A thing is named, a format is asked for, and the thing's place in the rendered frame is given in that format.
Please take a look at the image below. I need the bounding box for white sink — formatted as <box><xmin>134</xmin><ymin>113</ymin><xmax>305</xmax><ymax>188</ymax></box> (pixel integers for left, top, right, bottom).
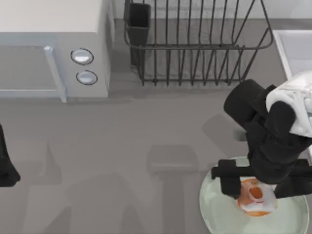
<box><xmin>272</xmin><ymin>29</ymin><xmax>312</xmax><ymax>167</ymax></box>

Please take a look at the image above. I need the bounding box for black cutlery holder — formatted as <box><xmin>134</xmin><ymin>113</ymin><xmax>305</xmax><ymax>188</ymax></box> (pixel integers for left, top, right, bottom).
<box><xmin>123</xmin><ymin>0</ymin><xmax>152</xmax><ymax>66</ymax></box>

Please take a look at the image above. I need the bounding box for pale green plate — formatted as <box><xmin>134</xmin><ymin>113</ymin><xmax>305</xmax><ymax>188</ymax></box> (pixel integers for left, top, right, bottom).
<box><xmin>198</xmin><ymin>156</ymin><xmax>309</xmax><ymax>234</ymax></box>

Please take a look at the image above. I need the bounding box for pale microwave door handle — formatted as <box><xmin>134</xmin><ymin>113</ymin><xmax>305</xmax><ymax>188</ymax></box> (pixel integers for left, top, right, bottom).
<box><xmin>43</xmin><ymin>45</ymin><xmax>67</xmax><ymax>103</ymax></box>

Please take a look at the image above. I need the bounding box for orange and white cup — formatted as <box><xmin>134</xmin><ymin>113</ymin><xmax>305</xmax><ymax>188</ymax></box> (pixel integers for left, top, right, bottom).
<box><xmin>236</xmin><ymin>177</ymin><xmax>279</xmax><ymax>218</ymax></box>

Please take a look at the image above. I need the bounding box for microwave glass door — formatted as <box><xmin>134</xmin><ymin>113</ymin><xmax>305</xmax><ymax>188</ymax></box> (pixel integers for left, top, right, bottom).
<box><xmin>0</xmin><ymin>45</ymin><xmax>61</xmax><ymax>98</ymax></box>

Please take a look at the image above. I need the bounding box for black wire dish rack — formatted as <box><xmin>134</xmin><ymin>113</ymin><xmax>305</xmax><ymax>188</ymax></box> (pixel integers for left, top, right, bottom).
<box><xmin>123</xmin><ymin>0</ymin><xmax>273</xmax><ymax>87</ymax></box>

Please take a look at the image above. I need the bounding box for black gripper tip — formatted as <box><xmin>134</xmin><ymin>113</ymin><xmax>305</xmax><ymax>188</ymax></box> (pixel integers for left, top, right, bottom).
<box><xmin>0</xmin><ymin>123</ymin><xmax>21</xmax><ymax>188</ymax></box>

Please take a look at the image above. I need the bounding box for pale microwave oven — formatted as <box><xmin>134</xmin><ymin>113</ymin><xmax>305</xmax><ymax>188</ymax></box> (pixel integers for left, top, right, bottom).
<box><xmin>0</xmin><ymin>0</ymin><xmax>116</xmax><ymax>103</ymax></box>

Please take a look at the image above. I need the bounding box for small round microwave knob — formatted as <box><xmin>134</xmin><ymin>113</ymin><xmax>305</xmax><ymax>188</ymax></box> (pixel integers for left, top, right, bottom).
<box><xmin>75</xmin><ymin>70</ymin><xmax>98</xmax><ymax>86</ymax></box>

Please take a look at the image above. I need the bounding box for large round microwave knob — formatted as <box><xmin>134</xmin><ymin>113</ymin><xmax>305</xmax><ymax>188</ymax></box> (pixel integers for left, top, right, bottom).
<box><xmin>70</xmin><ymin>47</ymin><xmax>95</xmax><ymax>67</ymax></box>

